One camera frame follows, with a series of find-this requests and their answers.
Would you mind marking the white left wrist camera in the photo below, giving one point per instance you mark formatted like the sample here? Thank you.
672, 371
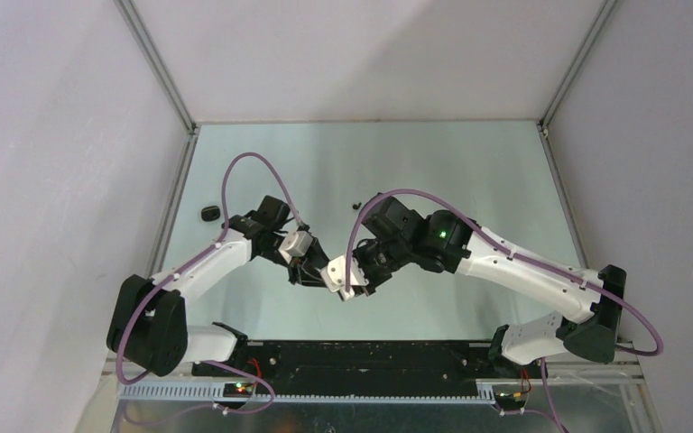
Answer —
295, 245

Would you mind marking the controller board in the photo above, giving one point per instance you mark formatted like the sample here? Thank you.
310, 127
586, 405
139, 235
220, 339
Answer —
511, 402
238, 390

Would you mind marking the left controller board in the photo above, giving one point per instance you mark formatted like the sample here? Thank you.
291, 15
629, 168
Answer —
238, 390

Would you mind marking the right controller board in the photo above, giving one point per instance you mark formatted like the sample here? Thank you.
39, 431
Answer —
511, 402

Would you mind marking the black earbud charging case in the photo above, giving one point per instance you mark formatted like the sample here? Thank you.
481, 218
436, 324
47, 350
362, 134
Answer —
210, 213

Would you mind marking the aluminium frame post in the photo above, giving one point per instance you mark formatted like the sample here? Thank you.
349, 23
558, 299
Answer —
577, 63
138, 28

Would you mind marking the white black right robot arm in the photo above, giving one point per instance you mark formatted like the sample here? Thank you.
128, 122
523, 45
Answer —
585, 303

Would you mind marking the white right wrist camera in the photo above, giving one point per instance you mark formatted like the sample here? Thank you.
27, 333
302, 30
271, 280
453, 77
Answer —
346, 279

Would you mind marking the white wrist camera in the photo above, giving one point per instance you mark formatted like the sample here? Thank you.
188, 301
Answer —
346, 279
295, 245

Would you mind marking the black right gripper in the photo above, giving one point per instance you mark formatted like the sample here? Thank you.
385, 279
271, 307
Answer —
374, 282

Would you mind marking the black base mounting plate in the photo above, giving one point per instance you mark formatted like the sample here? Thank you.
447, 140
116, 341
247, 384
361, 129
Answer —
384, 369

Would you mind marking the aluminium frame post right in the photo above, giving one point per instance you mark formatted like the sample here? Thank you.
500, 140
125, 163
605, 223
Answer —
577, 63

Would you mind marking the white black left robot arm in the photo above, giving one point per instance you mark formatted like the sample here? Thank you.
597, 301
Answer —
149, 326

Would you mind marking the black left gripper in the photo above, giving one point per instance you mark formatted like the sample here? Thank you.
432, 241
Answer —
306, 269

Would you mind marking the aluminium frame post left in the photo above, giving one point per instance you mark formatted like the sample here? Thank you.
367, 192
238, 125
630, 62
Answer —
138, 28

